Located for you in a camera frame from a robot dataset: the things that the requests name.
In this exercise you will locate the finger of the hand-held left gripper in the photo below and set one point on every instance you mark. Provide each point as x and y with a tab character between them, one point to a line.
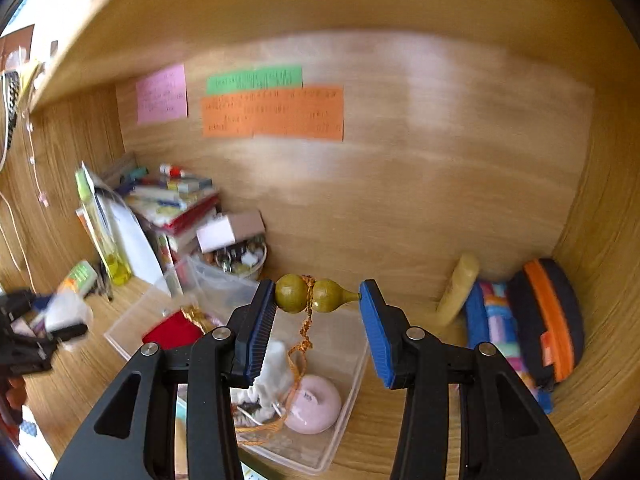
30	340

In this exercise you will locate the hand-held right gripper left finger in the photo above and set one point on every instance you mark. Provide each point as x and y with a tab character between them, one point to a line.
256	340

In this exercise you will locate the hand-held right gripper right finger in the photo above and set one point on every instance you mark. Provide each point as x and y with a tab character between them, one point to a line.
376	340

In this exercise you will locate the clear plastic storage box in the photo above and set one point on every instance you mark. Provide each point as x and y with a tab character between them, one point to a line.
280	360

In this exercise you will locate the white tissue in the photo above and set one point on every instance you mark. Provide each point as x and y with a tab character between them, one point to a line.
67	312

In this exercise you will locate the green wooden gourd pendant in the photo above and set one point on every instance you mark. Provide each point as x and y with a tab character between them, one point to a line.
306	296

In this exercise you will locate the white figurine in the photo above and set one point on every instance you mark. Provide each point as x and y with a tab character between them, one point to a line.
272	375

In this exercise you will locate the red cloth pouch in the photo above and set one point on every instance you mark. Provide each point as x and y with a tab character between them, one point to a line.
172	334

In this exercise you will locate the white cup of beads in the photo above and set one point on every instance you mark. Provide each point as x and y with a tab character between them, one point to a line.
240	257

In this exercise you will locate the pink round stone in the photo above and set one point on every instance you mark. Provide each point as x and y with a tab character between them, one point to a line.
315	405

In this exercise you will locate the wooden desk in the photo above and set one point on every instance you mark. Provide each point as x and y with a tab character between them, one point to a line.
435	410

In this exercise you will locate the yellow tube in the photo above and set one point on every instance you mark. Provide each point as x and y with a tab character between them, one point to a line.
457	287

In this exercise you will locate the white cardboard box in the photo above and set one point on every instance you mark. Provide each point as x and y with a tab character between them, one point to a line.
227	230

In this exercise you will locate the colourful patterned pouch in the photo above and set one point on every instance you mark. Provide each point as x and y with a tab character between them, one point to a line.
492	320

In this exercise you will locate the yellow liquid bottle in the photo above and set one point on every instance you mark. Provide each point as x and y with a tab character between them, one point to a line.
107	240

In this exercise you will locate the white paper sheet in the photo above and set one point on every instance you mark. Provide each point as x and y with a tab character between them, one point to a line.
127	240

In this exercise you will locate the stack of books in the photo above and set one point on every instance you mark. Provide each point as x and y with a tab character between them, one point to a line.
172	205

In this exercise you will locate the black orange pencil case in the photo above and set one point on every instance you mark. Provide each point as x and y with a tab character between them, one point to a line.
547	315

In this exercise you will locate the orange sticky note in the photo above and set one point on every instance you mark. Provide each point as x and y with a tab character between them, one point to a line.
272	114

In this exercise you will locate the green sticky note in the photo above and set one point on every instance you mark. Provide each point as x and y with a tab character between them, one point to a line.
255	80

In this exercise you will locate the pink sticky note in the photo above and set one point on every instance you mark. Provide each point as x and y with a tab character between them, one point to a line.
162	94

